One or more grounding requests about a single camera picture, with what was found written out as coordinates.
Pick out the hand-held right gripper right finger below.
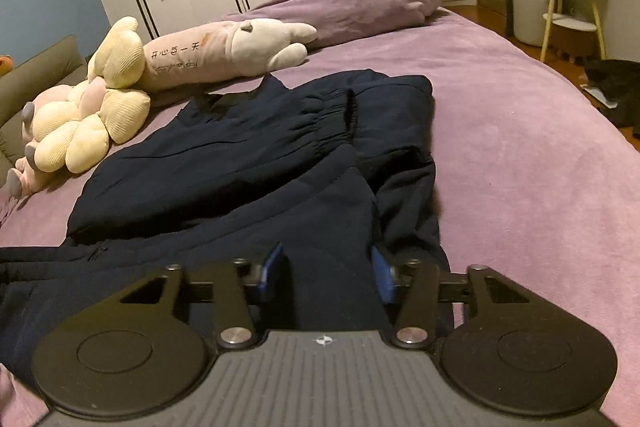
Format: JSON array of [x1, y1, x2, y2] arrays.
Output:
[[371, 246, 538, 349]]

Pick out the white round stool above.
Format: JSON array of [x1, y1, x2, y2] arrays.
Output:
[[512, 0, 551, 48]]

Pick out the brown round footed basket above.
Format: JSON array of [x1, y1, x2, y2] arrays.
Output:
[[555, 19, 601, 68]]

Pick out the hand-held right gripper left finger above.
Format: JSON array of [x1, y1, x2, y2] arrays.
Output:
[[117, 241, 287, 349]]

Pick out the pink plush toy grey hooves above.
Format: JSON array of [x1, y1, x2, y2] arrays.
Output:
[[6, 79, 106, 198]]

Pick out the navy blue zip jacket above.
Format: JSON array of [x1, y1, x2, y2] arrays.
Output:
[[0, 69, 453, 363]]

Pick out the cream flower plush cushion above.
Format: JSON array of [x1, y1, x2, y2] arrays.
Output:
[[31, 17, 151, 172]]

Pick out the long pink rabbit plush pillow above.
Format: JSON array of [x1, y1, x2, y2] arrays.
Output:
[[140, 19, 318, 92]]

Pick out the black bag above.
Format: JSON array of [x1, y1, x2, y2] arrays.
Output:
[[585, 59, 640, 128]]

